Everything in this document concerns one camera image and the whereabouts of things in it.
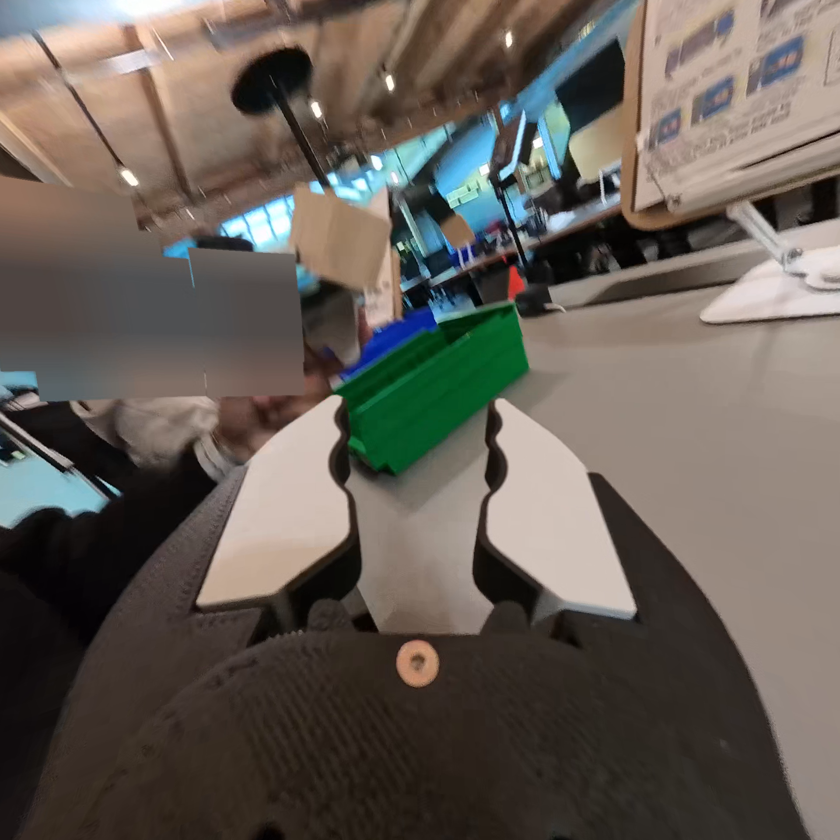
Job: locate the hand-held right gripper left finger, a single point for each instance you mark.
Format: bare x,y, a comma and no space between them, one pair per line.
289,518

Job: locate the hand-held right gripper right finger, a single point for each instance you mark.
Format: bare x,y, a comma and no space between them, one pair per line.
558,525

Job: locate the green plastic bin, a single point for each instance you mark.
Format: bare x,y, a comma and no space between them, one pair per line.
433,380

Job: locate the another person's forearm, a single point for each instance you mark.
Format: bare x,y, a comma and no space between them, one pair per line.
151,426

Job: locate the person's left forearm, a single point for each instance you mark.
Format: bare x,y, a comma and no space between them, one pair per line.
98,544

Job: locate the grey desk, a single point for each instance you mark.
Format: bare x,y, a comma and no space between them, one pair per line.
656,426

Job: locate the person's left hand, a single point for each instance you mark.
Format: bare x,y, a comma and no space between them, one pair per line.
275,420

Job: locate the silver wristwatch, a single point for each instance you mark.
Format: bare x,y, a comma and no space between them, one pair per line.
216,459

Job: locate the blue plastic bin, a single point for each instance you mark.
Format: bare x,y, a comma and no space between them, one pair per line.
387,338

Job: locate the black charger box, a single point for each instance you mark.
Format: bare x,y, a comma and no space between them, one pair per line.
535,300

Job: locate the instruction sheet on wooden board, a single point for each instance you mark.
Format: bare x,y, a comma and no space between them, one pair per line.
722,98
380,295

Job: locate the orange cone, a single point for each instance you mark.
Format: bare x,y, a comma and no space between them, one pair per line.
516,283

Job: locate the tan cardboard panel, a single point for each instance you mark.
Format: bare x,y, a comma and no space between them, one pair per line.
341,236

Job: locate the long wooden table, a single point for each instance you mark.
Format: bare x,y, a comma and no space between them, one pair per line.
564,223

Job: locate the tan hanging panel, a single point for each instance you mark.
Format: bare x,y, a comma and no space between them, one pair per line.
456,231

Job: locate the beige hanging panel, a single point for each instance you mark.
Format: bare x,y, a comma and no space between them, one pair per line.
594,148

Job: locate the LED light panel stand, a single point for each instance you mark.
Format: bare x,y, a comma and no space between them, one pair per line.
508,148

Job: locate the black ceiling pole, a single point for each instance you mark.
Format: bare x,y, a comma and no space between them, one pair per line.
272,82

